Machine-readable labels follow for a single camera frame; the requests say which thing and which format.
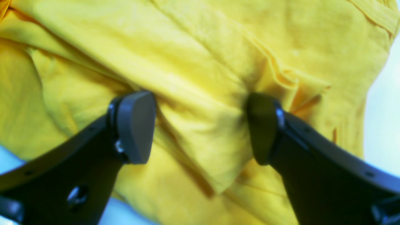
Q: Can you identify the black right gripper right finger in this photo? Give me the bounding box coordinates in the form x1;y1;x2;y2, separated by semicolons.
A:
246;93;400;225

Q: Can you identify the orange yellow T-shirt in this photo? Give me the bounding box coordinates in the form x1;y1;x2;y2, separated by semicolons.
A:
1;0;399;225

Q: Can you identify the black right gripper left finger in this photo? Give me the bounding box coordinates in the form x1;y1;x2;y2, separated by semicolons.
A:
1;91;156;225

